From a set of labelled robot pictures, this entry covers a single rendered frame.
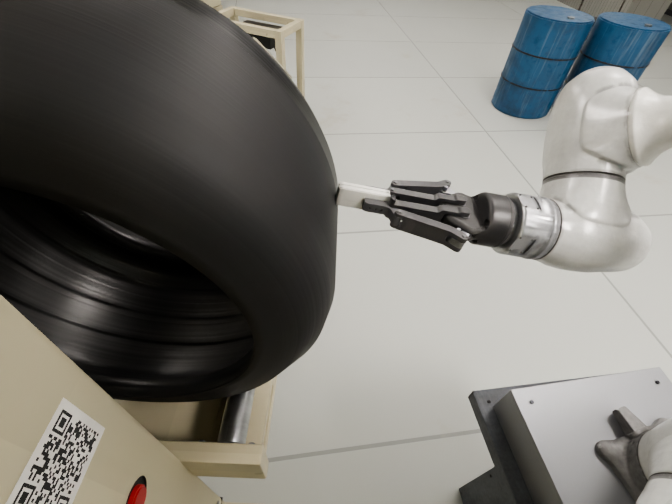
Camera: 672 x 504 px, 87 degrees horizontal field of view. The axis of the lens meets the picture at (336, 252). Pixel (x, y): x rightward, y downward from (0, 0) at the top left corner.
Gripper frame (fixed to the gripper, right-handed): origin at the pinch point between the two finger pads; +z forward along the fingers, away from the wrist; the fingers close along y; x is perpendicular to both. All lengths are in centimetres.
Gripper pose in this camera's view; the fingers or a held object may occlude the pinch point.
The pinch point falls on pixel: (362, 197)
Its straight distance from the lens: 48.7
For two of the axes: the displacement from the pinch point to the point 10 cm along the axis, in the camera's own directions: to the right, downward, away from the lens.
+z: -9.8, -1.5, -1.2
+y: -0.3, 7.3, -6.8
